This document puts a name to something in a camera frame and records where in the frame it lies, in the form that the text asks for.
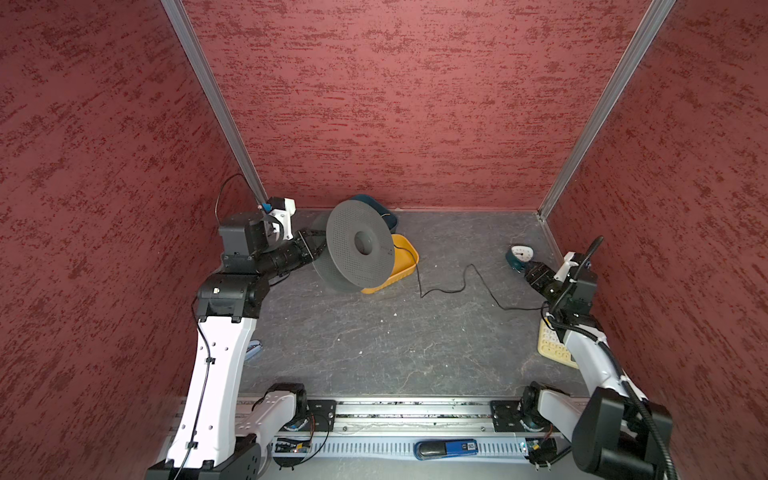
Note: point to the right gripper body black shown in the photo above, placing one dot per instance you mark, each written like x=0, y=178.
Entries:
x=543, y=282

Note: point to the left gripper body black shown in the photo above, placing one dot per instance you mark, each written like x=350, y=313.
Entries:
x=295, y=252

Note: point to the grey cable spool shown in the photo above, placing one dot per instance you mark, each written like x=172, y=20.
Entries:
x=359, y=251

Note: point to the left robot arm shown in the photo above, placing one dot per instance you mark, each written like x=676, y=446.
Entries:
x=210, y=443

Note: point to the teal kitchen scale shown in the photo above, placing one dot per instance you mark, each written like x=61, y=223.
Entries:
x=519, y=256

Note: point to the beige calculator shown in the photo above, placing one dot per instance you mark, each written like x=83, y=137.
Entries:
x=550, y=347

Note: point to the small blue object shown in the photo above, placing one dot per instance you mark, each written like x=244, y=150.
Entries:
x=254, y=348

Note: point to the teal plastic tray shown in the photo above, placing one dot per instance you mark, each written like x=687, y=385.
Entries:
x=390, y=218

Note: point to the right corner aluminium profile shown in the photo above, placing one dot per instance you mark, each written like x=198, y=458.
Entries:
x=645, y=33

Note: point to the corner aluminium profile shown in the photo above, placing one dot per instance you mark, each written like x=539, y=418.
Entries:
x=183, y=28
x=645, y=33

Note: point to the yellow plastic tray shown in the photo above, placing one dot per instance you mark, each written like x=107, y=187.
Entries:
x=406, y=260

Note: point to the blue black handheld device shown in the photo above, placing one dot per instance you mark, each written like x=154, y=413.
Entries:
x=443, y=449

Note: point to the black corrugated conduit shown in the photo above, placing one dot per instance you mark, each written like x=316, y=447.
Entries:
x=636, y=408

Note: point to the left corner aluminium profile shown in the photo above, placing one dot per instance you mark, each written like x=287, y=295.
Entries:
x=183, y=28

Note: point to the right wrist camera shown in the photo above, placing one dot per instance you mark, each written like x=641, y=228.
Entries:
x=570, y=260

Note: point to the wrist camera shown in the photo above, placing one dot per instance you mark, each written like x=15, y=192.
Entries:
x=278, y=213
x=570, y=260

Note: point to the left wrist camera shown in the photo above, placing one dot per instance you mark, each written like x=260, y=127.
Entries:
x=278, y=213

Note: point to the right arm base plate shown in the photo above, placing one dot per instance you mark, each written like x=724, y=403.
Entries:
x=506, y=416

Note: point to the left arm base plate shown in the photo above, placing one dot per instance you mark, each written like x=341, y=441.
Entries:
x=323, y=413

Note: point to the aluminium rail frame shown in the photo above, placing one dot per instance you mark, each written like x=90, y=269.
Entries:
x=414, y=414

